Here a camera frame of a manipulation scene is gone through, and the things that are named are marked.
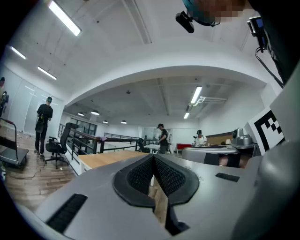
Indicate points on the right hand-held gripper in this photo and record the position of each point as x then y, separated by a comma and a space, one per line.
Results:
276, 168

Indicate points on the black chest-mounted device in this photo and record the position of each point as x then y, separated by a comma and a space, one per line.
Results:
259, 30

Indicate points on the black office chair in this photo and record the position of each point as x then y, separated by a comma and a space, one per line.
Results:
62, 143
141, 145

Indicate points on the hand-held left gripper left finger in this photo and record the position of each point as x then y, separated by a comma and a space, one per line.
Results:
98, 187

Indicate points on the red cabinet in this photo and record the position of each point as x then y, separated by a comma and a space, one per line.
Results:
184, 147

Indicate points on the person's black clothing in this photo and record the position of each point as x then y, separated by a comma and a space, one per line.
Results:
281, 35

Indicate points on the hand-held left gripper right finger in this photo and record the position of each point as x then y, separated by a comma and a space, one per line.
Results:
211, 199

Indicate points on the person's head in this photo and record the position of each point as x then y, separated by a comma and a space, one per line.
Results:
218, 8

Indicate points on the black platform cart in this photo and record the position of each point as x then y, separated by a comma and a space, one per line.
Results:
11, 154

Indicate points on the black metal railing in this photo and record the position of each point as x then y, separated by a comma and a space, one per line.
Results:
98, 139

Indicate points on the long ceiling light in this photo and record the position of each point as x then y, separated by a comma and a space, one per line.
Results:
196, 95
186, 115
18, 52
64, 17
47, 73

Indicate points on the black head-worn camera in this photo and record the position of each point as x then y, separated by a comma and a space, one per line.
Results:
185, 22

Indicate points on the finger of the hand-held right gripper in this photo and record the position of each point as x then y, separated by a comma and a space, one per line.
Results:
197, 154

